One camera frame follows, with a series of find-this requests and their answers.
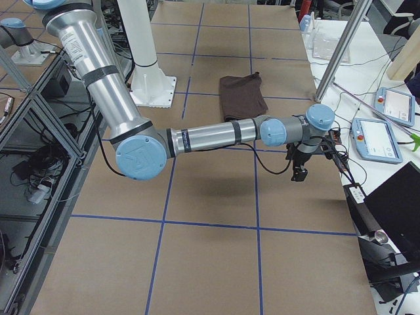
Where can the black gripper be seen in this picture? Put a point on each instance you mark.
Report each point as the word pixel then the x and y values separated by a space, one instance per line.
pixel 302 158

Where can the dark brown t-shirt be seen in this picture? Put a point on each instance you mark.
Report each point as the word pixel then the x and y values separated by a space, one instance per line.
pixel 241 98

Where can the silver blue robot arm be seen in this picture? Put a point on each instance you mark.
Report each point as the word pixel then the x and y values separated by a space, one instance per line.
pixel 141 151

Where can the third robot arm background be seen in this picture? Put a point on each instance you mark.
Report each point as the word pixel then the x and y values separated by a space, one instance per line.
pixel 15 33

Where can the orange black connector board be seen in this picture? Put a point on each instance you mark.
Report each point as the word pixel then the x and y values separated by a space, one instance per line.
pixel 338 151

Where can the near blue teach pendant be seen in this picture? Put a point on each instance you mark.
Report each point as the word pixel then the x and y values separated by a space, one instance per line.
pixel 375 141

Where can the blue teach pendant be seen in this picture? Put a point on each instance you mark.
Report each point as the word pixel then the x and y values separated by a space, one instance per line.
pixel 398 106
pixel 375 141

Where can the black box white label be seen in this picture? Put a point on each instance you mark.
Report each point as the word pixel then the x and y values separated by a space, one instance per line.
pixel 359 212

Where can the black monitor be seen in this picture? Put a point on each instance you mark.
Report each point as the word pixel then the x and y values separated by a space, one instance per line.
pixel 395 206

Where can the far blue teach pendant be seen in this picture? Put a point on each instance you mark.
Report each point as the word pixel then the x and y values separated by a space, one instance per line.
pixel 398 106

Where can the blue cap cylinder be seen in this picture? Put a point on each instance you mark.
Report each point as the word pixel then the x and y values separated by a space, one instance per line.
pixel 305 22

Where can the red cylinder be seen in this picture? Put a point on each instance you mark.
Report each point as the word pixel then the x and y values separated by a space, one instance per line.
pixel 305 7

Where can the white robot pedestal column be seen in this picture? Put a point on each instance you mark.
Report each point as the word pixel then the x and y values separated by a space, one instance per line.
pixel 149 86

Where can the aluminium frame post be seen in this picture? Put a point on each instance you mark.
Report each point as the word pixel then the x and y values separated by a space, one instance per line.
pixel 360 10

